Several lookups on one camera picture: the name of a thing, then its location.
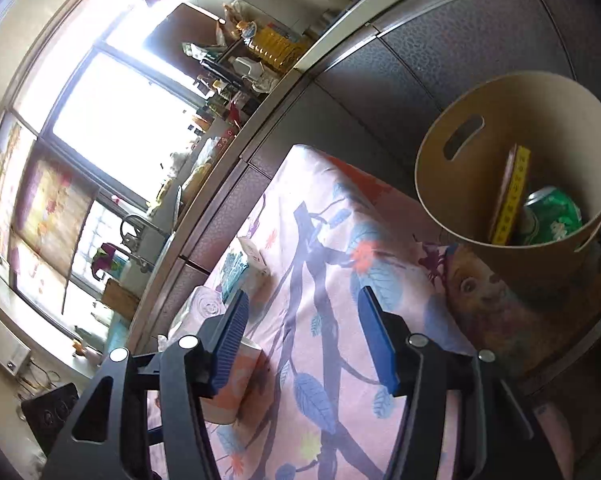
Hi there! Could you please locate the pink plastic jug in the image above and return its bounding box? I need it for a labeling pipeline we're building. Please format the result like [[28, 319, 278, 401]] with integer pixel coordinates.
[[91, 241, 127, 282]]

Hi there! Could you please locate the green drink can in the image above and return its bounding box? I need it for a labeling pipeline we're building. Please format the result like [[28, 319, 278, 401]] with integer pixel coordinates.
[[513, 186, 584, 246]]

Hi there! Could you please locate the dark kitchen counter cabinet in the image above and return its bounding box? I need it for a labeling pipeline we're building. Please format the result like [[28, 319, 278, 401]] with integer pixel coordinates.
[[128, 0, 601, 351]]

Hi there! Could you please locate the printed cartoon cloth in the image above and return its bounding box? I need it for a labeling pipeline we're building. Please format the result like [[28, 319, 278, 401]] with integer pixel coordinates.
[[421, 240, 601, 391]]

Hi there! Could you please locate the flat yellow carton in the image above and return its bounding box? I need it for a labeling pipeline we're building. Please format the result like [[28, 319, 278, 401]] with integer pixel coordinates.
[[488, 144, 531, 245]]

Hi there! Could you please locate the pink paper cup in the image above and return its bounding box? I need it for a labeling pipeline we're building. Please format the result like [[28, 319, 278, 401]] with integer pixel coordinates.
[[200, 337, 265, 425]]

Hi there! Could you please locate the printed window film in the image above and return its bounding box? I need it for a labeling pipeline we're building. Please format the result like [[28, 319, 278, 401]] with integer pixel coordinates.
[[18, 159, 98, 273]]

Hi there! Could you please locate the kitchen window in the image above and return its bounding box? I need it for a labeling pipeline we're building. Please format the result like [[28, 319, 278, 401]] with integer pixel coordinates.
[[0, 0, 241, 326]]

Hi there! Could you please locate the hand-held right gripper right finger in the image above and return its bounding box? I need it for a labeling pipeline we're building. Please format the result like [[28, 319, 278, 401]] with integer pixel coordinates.
[[358, 285, 564, 480]]

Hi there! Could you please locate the blue printed packet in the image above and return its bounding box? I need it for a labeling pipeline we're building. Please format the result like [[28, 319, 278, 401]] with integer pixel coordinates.
[[220, 252, 251, 302]]

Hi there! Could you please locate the white wall box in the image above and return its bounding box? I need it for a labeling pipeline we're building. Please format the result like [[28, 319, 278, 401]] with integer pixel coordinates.
[[0, 309, 32, 375]]

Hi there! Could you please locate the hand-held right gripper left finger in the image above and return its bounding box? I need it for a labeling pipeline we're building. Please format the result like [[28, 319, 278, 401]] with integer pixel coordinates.
[[40, 290, 250, 480]]

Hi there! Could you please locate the beige round waste bin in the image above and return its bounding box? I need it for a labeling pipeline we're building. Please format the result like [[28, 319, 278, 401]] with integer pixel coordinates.
[[415, 71, 601, 281]]

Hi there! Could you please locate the small white carton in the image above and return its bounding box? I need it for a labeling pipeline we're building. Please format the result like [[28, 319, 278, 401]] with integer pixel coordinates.
[[239, 236, 272, 287]]

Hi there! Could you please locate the pink floral tablecloth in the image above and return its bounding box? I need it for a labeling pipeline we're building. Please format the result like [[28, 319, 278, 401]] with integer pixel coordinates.
[[145, 144, 481, 480]]

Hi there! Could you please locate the white plastic jug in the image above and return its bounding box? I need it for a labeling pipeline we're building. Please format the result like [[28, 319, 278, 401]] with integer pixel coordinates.
[[229, 56, 264, 82]]

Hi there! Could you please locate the yellow cooking oil bottle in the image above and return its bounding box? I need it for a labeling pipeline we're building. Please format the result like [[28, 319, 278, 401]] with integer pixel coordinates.
[[253, 27, 311, 68]]

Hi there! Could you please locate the black flat device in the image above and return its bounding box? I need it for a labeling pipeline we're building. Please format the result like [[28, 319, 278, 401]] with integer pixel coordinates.
[[21, 382, 80, 442]]

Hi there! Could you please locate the wooden cutting board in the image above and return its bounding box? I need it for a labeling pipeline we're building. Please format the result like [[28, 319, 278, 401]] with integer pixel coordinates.
[[102, 279, 142, 320]]

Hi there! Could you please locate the metal sink faucet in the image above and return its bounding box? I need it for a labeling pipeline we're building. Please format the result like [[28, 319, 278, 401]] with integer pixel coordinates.
[[119, 214, 157, 263]]

